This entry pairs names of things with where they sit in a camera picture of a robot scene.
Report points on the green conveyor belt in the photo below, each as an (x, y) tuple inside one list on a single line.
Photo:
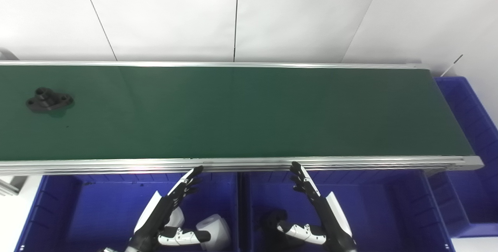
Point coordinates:
[(249, 112), (116, 165)]

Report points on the black part in bin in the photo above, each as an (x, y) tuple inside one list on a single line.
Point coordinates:
[(272, 217)]

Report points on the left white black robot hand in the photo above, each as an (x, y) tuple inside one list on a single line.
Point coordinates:
[(163, 213)]

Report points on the black flanged machine part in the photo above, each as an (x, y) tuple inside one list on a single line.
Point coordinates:
[(46, 102)]

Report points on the blue plastic bin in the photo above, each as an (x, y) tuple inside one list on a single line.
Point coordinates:
[(97, 213), (478, 127), (373, 213)]

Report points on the aluminium conveyor leg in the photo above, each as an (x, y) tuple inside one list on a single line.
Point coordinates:
[(9, 186)]

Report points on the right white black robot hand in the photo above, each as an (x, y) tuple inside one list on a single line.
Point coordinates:
[(330, 221)]

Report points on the white plastic part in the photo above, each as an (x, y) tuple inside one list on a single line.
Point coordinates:
[(218, 228)]

